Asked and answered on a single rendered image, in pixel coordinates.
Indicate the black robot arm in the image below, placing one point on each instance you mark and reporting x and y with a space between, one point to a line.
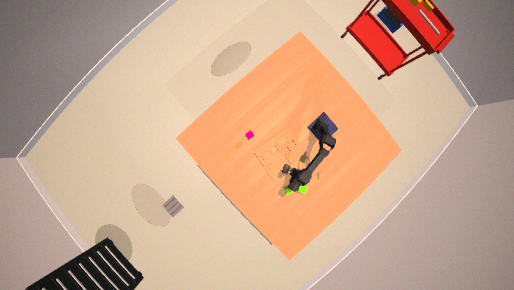
304 176

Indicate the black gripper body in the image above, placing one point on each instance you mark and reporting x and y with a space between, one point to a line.
288 168

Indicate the green block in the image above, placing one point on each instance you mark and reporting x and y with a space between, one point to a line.
302 189

